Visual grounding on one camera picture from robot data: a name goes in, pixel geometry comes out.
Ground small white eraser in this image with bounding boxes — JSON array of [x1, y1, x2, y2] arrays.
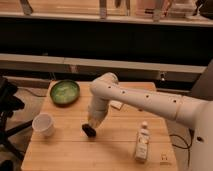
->
[[110, 101, 123, 110]]

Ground green bowl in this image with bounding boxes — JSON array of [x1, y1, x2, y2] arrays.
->
[[50, 80, 80, 106]]

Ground white plastic bottle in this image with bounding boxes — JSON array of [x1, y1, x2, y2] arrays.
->
[[134, 121, 149, 163]]

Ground white paper cup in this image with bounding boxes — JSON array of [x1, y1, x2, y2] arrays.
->
[[32, 113, 55, 137]]

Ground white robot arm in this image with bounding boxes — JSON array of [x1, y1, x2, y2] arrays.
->
[[82, 59, 213, 171]]

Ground black cable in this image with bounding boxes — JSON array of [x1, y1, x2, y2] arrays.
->
[[169, 133, 191, 169]]

